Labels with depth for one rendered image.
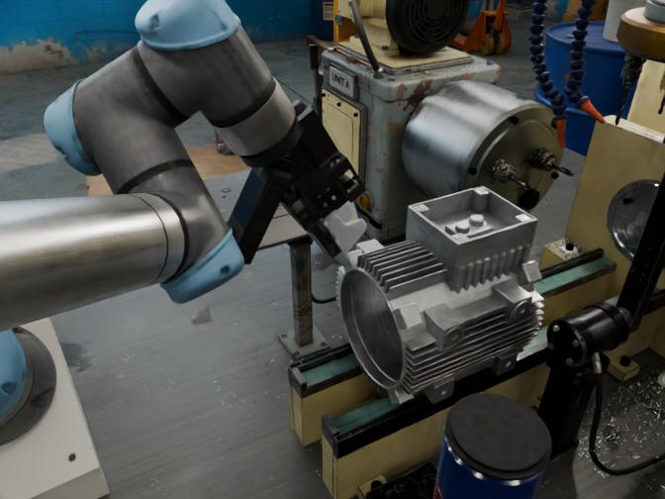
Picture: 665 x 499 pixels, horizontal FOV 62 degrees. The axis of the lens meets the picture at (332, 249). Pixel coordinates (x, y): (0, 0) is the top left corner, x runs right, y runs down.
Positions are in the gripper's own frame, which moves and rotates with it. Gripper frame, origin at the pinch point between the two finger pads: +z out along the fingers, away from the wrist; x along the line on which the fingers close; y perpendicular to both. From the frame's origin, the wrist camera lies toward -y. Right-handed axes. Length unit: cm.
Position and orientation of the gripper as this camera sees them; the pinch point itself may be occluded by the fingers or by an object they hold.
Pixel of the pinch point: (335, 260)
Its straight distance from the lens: 69.4
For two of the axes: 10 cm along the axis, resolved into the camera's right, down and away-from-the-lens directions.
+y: 7.6, -6.4, 0.6
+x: -4.7, -4.9, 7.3
